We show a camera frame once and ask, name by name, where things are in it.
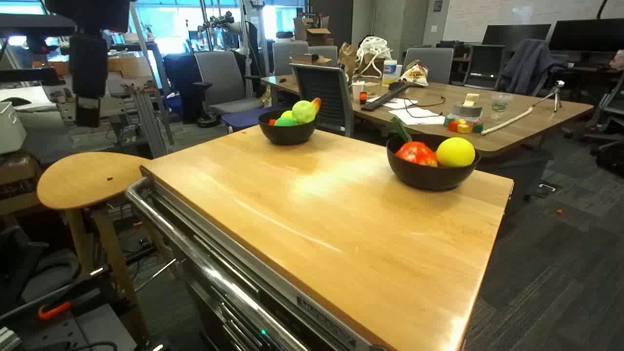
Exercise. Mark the metal cart handle bar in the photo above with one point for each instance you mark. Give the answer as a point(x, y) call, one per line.
point(254, 313)

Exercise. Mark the black bowl far side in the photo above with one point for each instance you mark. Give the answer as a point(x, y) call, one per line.
point(285, 136)

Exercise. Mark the black bowl near table edge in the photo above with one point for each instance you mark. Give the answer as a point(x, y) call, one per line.
point(425, 177)

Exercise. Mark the red radish with green stem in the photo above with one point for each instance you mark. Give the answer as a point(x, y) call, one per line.
point(400, 130)

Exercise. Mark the yellow lemon ball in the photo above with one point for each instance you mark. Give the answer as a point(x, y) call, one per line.
point(455, 153)

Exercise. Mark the yellow banana orange tip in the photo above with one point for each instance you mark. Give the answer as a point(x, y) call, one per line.
point(316, 104)

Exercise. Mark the round wooden stool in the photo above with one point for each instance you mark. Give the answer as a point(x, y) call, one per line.
point(80, 186)

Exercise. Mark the light green round fruit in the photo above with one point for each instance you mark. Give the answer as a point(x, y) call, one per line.
point(302, 112)

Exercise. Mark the coloured toy blocks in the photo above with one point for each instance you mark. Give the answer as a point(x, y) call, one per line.
point(464, 128)

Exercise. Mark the grey mesh office chair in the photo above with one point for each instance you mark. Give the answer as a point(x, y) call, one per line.
point(328, 85)

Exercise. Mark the clear plastic cup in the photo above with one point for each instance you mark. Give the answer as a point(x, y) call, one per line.
point(499, 103)

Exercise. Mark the white paper sheets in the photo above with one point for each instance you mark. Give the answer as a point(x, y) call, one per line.
point(412, 114)

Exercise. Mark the green lime ball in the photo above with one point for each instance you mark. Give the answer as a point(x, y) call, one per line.
point(285, 122)

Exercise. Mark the black computer monitor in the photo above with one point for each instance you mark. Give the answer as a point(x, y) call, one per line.
point(511, 36)

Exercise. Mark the large wooden office desk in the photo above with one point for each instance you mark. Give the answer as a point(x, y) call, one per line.
point(523, 118)

